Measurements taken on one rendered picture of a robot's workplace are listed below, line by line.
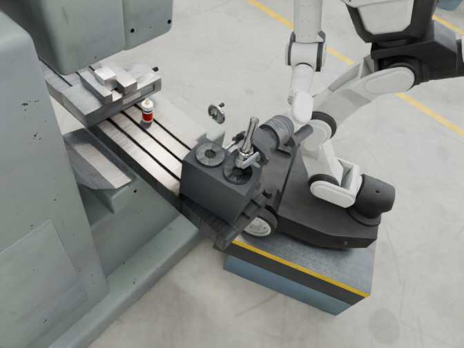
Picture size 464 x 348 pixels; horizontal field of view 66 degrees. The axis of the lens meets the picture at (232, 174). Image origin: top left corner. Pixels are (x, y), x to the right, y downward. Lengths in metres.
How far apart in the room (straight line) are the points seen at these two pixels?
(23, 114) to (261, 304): 1.63
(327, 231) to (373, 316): 0.77
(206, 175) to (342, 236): 0.86
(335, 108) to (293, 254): 0.76
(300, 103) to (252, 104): 1.83
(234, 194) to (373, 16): 0.64
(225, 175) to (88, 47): 0.49
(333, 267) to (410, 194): 1.26
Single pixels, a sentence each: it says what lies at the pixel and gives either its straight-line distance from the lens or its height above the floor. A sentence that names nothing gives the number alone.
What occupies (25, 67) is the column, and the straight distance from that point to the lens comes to 0.72.
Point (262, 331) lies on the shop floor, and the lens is 2.06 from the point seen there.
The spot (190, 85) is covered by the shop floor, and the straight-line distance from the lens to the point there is 2.98.
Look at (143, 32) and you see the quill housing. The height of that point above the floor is 1.36.
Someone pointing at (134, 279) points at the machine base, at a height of 0.20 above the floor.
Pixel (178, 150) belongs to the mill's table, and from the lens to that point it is 1.34.
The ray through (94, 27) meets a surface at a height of 1.44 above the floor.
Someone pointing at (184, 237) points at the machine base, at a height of 0.20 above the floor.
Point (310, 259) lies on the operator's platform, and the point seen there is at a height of 0.40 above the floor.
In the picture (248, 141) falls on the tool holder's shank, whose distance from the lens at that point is 0.95.
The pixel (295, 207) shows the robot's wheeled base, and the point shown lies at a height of 0.57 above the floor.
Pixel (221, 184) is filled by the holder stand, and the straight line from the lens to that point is 1.05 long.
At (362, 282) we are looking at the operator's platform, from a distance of 1.89.
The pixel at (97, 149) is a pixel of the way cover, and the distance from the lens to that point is 1.44.
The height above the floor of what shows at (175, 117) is 0.82.
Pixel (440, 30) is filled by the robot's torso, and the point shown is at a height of 1.45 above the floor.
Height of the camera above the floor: 1.95
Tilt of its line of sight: 53 degrees down
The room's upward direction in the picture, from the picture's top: 17 degrees clockwise
